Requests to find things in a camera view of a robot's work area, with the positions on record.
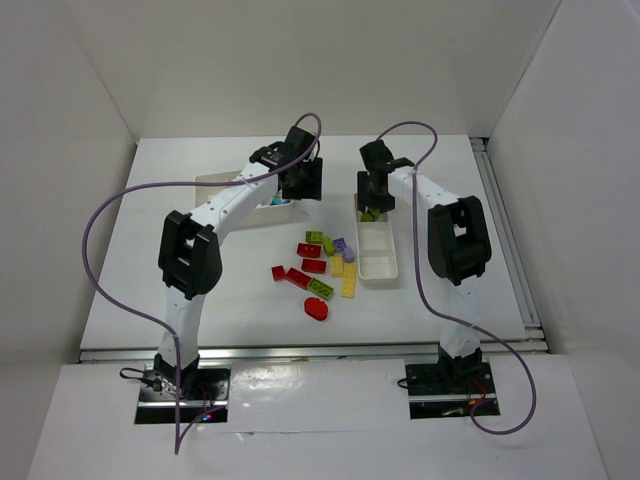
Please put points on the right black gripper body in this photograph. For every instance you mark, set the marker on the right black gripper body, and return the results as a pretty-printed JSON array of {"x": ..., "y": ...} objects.
[{"x": 375, "y": 192}]

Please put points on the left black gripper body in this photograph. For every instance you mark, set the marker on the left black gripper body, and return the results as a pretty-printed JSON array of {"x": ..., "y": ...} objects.
[{"x": 304, "y": 179}]

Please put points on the green square lego brick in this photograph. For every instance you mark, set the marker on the green square lego brick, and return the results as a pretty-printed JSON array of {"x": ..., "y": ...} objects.
[{"x": 370, "y": 216}]

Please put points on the teal rounded printed lego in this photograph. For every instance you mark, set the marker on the teal rounded printed lego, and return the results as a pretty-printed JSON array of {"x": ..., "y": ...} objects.
[{"x": 279, "y": 201}]

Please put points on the small red lego brick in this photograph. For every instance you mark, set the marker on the small red lego brick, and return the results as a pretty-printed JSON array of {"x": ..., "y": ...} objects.
[{"x": 278, "y": 273}]

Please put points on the red long lego brick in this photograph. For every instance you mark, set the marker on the red long lego brick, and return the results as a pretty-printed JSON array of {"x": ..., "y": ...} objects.
[{"x": 298, "y": 278}]

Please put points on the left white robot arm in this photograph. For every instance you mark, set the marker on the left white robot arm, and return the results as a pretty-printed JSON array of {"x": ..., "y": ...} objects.
[{"x": 190, "y": 249}]

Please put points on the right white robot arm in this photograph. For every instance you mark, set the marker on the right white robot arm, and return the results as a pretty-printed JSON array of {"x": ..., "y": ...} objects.
[{"x": 458, "y": 250}]

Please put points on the green lego brick centre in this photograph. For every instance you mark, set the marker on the green lego brick centre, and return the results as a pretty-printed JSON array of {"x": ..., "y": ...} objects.
[{"x": 314, "y": 237}]

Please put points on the purple square lego brick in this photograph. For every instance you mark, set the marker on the purple square lego brick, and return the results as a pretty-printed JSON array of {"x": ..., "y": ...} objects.
[{"x": 339, "y": 245}]

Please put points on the right white divided container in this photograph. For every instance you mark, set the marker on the right white divided container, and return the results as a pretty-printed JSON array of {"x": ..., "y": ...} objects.
[{"x": 376, "y": 256}]

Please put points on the white divided container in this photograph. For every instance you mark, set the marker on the white divided container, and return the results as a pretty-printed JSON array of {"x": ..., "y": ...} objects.
[
  {"x": 263, "y": 215},
  {"x": 376, "y": 256}
]

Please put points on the light purple small lego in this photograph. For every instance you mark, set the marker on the light purple small lego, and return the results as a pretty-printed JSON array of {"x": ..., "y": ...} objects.
[{"x": 348, "y": 255}]

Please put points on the green sloped lego brick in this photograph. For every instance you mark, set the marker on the green sloped lego brick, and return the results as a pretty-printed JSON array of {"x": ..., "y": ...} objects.
[{"x": 328, "y": 246}]

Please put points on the red sloped lego upper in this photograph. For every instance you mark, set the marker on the red sloped lego upper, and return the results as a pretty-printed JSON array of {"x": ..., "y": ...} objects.
[{"x": 307, "y": 250}]

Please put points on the red sloped lego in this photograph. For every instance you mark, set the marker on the red sloped lego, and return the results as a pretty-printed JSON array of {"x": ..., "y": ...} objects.
[
  {"x": 307, "y": 250},
  {"x": 314, "y": 266}
]

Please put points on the yellow square lego brick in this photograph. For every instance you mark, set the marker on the yellow square lego brick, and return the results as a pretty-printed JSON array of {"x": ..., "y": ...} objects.
[{"x": 336, "y": 266}]

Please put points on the red sloped lego middle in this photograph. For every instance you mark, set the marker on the red sloped lego middle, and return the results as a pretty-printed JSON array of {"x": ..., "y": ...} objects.
[{"x": 314, "y": 266}]

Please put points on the yellow long lego plate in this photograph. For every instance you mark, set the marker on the yellow long lego plate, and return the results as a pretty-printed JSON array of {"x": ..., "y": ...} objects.
[{"x": 349, "y": 280}]

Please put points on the left white divided container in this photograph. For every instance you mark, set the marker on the left white divided container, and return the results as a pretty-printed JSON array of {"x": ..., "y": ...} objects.
[{"x": 263, "y": 215}]

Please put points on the green long lego brick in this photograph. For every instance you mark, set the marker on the green long lego brick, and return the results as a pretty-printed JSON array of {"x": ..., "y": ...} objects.
[{"x": 320, "y": 289}]

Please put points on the red apple shaped lego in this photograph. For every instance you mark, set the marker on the red apple shaped lego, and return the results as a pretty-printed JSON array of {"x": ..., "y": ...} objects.
[{"x": 316, "y": 308}]

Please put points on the aluminium front rail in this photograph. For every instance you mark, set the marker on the aluminium front rail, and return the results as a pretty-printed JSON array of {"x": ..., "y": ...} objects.
[{"x": 227, "y": 355}]

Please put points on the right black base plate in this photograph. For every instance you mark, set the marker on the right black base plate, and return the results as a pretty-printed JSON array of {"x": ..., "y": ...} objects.
[{"x": 431, "y": 397}]

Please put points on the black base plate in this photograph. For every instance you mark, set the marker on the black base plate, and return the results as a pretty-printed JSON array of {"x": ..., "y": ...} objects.
[
  {"x": 431, "y": 397},
  {"x": 208, "y": 396}
]

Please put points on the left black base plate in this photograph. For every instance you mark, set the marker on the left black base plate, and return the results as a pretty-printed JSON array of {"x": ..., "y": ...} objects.
[{"x": 208, "y": 396}]

